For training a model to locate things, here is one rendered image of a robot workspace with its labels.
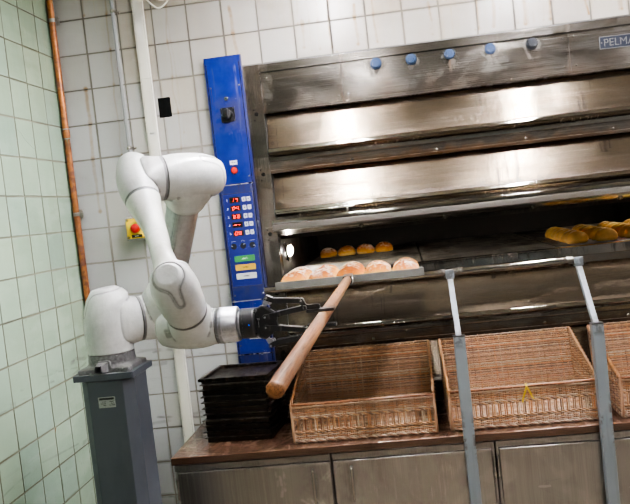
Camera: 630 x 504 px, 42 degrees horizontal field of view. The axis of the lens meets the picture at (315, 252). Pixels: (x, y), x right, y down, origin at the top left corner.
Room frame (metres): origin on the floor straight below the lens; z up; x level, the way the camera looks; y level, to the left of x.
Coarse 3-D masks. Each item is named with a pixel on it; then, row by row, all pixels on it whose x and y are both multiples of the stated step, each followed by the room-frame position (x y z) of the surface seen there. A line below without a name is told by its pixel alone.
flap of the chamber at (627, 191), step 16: (576, 192) 3.31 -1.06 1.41; (592, 192) 3.30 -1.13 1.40; (608, 192) 3.30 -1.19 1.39; (624, 192) 3.29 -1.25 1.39; (432, 208) 3.38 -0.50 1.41; (448, 208) 3.37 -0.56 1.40; (464, 208) 3.36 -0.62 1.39; (480, 208) 3.35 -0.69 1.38; (496, 208) 3.41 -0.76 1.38; (512, 208) 3.46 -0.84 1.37; (528, 208) 3.52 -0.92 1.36; (288, 224) 3.44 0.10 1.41; (304, 224) 3.43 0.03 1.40; (320, 224) 3.43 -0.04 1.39; (336, 224) 3.43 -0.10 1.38; (352, 224) 3.48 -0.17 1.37; (368, 224) 3.54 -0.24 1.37
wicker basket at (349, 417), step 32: (320, 352) 3.55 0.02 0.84; (352, 352) 3.53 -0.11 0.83; (384, 352) 3.51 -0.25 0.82; (416, 352) 3.49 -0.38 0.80; (320, 384) 3.51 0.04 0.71; (352, 384) 3.49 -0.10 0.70; (384, 384) 3.47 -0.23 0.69; (416, 384) 3.45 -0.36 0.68; (320, 416) 3.09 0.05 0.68; (352, 416) 3.07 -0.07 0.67; (384, 416) 3.32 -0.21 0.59; (416, 416) 3.04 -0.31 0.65
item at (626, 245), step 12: (624, 240) 3.49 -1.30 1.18; (516, 252) 3.49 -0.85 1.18; (528, 252) 3.48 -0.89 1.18; (540, 252) 3.47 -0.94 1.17; (552, 252) 3.47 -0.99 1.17; (564, 252) 3.46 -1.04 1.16; (576, 252) 3.46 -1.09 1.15; (588, 252) 3.45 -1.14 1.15; (600, 252) 3.45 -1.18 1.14; (420, 264) 3.53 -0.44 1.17; (432, 264) 3.52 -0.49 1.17; (444, 264) 3.52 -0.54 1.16; (456, 264) 3.51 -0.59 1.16; (468, 264) 3.51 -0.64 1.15; (480, 264) 3.50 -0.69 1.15
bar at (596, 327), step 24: (504, 264) 3.13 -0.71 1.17; (528, 264) 3.11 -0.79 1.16; (552, 264) 3.11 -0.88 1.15; (576, 264) 3.09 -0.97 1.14; (264, 288) 3.23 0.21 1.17; (312, 288) 3.21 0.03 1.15; (456, 312) 3.02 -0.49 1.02; (456, 336) 2.92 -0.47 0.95; (600, 336) 2.87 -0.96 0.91; (456, 360) 2.92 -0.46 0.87; (600, 360) 2.87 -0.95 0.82; (600, 384) 2.87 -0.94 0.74; (600, 408) 2.87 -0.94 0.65; (600, 432) 2.90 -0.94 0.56
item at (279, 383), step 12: (348, 276) 2.93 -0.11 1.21; (336, 288) 2.56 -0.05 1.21; (336, 300) 2.28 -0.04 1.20; (324, 312) 2.00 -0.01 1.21; (312, 324) 1.81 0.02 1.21; (324, 324) 1.90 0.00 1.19; (312, 336) 1.67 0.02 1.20; (300, 348) 1.52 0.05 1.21; (288, 360) 1.40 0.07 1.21; (300, 360) 1.45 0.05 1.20; (276, 372) 1.31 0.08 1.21; (288, 372) 1.32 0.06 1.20; (276, 384) 1.24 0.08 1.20; (288, 384) 1.28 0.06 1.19; (276, 396) 1.24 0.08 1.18
